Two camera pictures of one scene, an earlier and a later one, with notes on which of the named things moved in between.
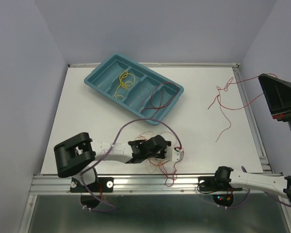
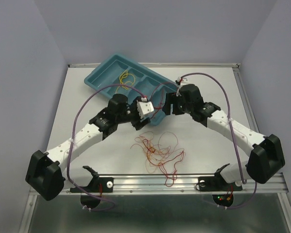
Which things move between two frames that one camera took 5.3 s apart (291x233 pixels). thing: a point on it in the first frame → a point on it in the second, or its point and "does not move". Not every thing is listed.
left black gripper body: x=160 y=154 → x=135 y=119
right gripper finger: x=283 y=98 → x=181 y=104
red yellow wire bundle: x=167 y=167 does not move
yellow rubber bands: x=126 y=80 does not move
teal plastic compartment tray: x=138 y=89 does not move
